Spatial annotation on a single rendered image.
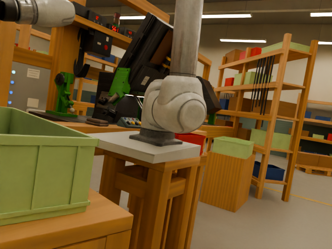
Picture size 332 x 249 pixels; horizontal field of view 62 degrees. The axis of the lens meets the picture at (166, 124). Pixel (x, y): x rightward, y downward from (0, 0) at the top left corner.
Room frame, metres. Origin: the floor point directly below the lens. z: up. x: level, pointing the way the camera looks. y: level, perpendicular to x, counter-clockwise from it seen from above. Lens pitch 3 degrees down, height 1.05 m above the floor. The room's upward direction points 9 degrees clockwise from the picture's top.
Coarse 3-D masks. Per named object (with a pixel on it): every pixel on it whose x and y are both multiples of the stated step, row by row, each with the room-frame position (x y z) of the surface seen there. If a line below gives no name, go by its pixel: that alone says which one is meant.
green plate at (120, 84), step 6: (120, 72) 1.90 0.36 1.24; (126, 72) 1.87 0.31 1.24; (114, 78) 1.91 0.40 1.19; (120, 78) 1.88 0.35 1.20; (126, 78) 1.86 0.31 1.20; (114, 84) 1.89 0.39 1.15; (120, 84) 1.86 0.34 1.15; (126, 84) 1.88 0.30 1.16; (114, 90) 1.87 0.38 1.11; (120, 90) 1.84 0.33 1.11; (126, 90) 1.89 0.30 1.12
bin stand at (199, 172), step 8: (200, 160) 1.63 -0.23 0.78; (200, 168) 1.65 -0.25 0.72; (200, 176) 1.67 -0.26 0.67; (200, 184) 1.68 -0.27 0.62; (168, 200) 1.43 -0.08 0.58; (192, 200) 1.66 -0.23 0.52; (168, 208) 1.42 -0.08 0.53; (192, 208) 1.65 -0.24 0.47; (168, 216) 1.43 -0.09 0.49; (192, 216) 1.66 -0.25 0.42; (192, 224) 1.67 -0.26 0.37; (192, 232) 1.69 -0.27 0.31; (160, 248) 1.43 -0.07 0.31; (184, 248) 1.66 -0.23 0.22
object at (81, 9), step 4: (76, 4) 1.83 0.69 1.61; (80, 4) 1.85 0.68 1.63; (76, 8) 1.83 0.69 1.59; (80, 8) 1.86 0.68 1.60; (84, 8) 1.89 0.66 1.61; (88, 8) 1.91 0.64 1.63; (76, 12) 1.84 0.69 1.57; (80, 12) 1.86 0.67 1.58; (84, 12) 1.89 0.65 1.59; (84, 16) 1.89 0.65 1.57
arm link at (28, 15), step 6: (18, 0) 0.90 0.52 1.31; (24, 0) 0.91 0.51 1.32; (30, 0) 0.92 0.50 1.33; (18, 6) 0.90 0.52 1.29; (24, 6) 0.90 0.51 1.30; (30, 6) 0.92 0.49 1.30; (36, 6) 0.93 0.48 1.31; (18, 12) 0.91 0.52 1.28; (24, 12) 0.91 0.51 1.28; (30, 12) 0.92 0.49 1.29; (36, 12) 0.93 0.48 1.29; (18, 18) 0.92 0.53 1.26; (24, 18) 0.92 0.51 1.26; (30, 18) 0.93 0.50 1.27; (36, 18) 0.94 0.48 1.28; (30, 24) 0.96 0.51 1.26
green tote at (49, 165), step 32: (0, 128) 1.02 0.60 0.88; (32, 128) 0.88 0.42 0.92; (64, 128) 0.72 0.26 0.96; (0, 160) 0.49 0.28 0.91; (32, 160) 0.52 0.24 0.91; (64, 160) 0.57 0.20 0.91; (0, 192) 0.49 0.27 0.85; (32, 192) 0.53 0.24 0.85; (64, 192) 0.58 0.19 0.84; (0, 224) 0.49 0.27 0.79
